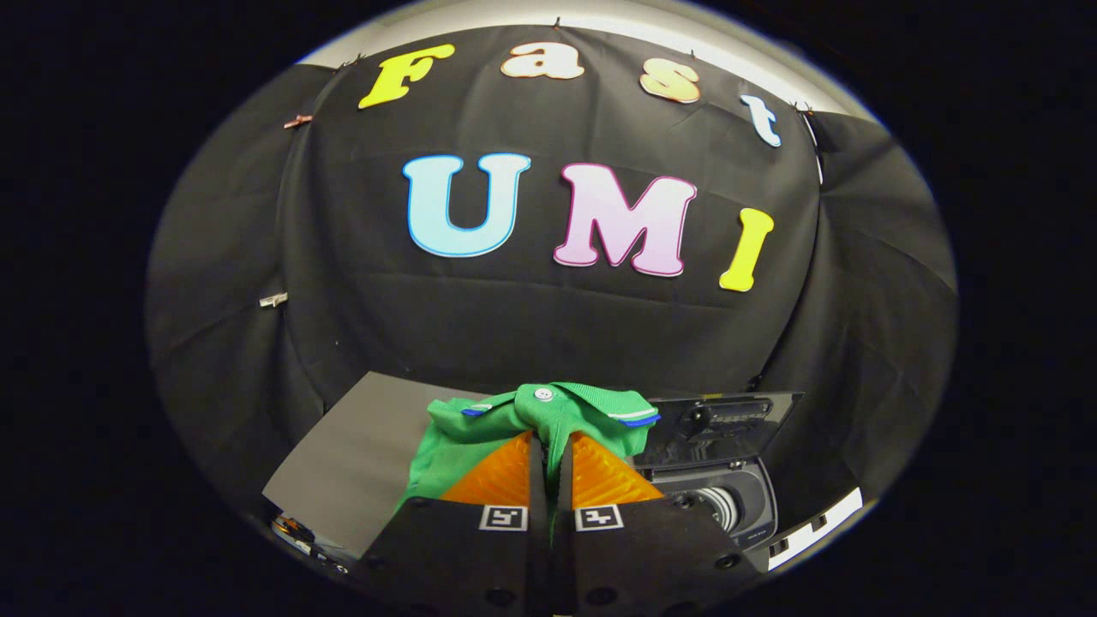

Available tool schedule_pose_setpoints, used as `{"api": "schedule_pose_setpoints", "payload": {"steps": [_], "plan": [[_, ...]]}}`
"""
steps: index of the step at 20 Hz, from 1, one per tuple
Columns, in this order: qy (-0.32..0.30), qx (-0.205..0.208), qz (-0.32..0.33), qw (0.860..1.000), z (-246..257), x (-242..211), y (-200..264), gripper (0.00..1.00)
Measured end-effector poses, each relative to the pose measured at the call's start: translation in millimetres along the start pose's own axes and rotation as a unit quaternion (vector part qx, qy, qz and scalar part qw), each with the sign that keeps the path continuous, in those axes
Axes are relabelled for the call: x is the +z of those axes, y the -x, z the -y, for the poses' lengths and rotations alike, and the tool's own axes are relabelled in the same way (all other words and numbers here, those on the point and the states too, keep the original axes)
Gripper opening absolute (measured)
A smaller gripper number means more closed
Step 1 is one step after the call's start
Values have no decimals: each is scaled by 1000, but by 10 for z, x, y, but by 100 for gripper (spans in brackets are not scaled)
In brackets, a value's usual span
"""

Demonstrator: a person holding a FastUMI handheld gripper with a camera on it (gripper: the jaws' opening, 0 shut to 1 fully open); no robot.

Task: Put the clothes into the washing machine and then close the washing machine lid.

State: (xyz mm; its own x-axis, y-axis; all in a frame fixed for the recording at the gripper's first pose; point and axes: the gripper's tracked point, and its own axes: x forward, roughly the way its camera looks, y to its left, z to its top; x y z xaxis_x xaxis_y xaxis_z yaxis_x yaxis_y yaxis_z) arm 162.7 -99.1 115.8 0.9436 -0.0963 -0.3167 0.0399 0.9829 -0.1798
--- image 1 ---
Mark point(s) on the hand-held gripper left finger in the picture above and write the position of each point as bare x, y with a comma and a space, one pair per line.
538, 480

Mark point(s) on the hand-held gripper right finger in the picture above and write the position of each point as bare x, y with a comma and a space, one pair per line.
562, 480

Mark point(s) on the green polo shirt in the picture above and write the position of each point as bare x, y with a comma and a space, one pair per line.
566, 411

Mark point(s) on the white panel with black squares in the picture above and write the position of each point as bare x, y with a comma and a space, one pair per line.
814, 527

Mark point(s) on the small white clip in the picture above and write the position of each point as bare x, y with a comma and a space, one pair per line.
272, 299

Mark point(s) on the small red clip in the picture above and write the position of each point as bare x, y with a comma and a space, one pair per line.
297, 121

